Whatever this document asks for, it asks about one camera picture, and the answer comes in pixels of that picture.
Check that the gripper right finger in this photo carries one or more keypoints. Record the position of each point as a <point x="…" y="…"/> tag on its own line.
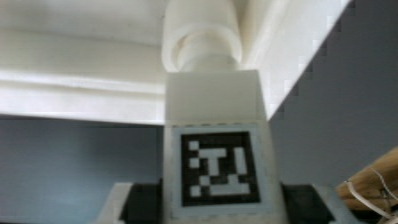
<point x="315" y="206"/>

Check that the white leg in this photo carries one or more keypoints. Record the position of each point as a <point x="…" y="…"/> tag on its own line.
<point x="221" y="183"/>

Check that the white square tabletop part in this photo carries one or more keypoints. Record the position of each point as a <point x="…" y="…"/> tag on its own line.
<point x="92" y="49"/>

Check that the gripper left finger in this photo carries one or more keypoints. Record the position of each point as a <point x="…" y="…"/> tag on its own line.
<point x="132" y="204"/>

